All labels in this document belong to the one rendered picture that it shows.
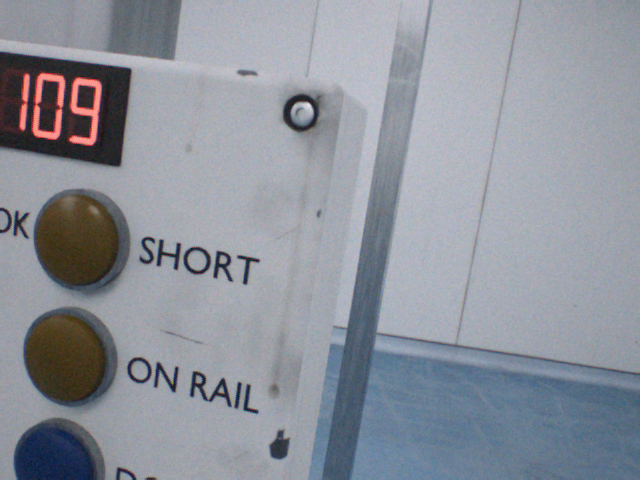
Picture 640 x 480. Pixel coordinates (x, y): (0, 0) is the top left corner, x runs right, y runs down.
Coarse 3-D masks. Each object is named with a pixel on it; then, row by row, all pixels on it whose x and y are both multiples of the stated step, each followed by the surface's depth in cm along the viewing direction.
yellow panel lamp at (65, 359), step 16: (48, 320) 18; (64, 320) 18; (80, 320) 18; (32, 336) 18; (48, 336) 18; (64, 336) 18; (80, 336) 18; (96, 336) 18; (32, 352) 18; (48, 352) 18; (64, 352) 18; (80, 352) 18; (96, 352) 18; (32, 368) 18; (48, 368) 18; (64, 368) 18; (80, 368) 18; (96, 368) 18; (48, 384) 18; (64, 384) 18; (80, 384) 18; (96, 384) 18; (64, 400) 18; (80, 400) 19
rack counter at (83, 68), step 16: (0, 64) 18; (16, 64) 18; (32, 64) 18; (48, 64) 18; (64, 64) 18; (80, 64) 18; (96, 64) 18; (112, 80) 18; (128, 80) 17; (112, 96) 18; (112, 112) 18; (112, 128) 18; (0, 144) 19; (16, 144) 18; (32, 144) 18; (48, 144) 18; (64, 144) 18; (112, 144) 18; (96, 160) 18; (112, 160) 18
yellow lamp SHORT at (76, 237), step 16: (48, 208) 18; (64, 208) 18; (80, 208) 18; (96, 208) 18; (48, 224) 18; (64, 224) 18; (80, 224) 18; (96, 224) 17; (112, 224) 18; (48, 240) 18; (64, 240) 18; (80, 240) 18; (96, 240) 17; (112, 240) 18; (48, 256) 18; (64, 256) 18; (80, 256) 18; (96, 256) 18; (112, 256) 18; (64, 272) 18; (80, 272) 18; (96, 272) 18
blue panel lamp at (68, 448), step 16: (32, 432) 19; (48, 432) 19; (64, 432) 19; (32, 448) 19; (48, 448) 19; (64, 448) 18; (80, 448) 19; (16, 464) 19; (32, 464) 19; (48, 464) 19; (64, 464) 18; (80, 464) 18
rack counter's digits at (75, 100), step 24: (0, 72) 18; (24, 72) 18; (48, 72) 18; (0, 96) 18; (24, 96) 18; (48, 96) 18; (72, 96) 18; (96, 96) 18; (0, 120) 18; (24, 120) 18; (48, 120) 18; (72, 120) 18; (96, 120) 18; (72, 144) 18; (96, 144) 18
